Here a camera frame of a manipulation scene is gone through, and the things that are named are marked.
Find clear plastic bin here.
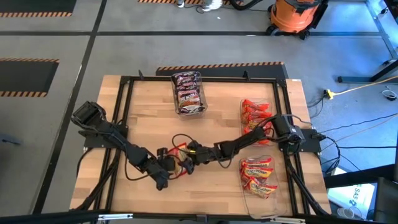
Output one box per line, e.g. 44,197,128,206
238,155,289,220
239,98,274,147
170,70,208,116

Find black floor cable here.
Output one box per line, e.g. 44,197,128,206
320,113,398,134
337,144,398,150

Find black floor bar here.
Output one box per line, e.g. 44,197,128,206
323,164,396,189

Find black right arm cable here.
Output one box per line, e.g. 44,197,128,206
171,133,200,156

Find clear plastic cup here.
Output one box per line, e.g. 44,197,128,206
337,207,355,219

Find black floor stand base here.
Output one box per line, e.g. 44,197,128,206
337,57,398,84

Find dark floor object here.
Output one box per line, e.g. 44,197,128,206
0,133,22,147

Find black hazard striped floor mat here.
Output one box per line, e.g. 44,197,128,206
155,61,289,80
0,0,78,18
0,57,60,98

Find black fire noodle packet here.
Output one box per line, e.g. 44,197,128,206
175,81,200,93
177,90,202,106
179,104,206,115
172,72,200,85

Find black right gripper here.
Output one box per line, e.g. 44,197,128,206
186,144,223,166

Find orange shop vacuum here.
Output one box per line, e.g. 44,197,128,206
266,0,330,40

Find yellow extension cord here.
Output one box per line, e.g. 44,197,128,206
323,75,398,100

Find black vacuum hose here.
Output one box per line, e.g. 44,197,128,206
229,0,265,11

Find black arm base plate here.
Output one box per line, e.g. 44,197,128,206
83,124,129,149
298,128,322,154

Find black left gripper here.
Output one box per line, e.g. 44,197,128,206
160,154,196,175

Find white cardboard box blue print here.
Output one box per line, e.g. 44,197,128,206
326,167,377,218

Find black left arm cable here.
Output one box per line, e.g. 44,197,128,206
124,152,156,182

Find beef ramen yellow red packet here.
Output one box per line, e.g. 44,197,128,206
244,179,278,199
241,167,275,180
241,158,274,169
167,142,192,177

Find black table frame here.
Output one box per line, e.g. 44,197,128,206
70,74,332,220

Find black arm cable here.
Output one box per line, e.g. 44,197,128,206
124,152,156,182
171,133,200,156

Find white coiled cable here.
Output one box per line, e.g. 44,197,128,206
381,89,398,102

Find silver metal bracket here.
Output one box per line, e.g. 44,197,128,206
269,217,306,224
98,213,134,221

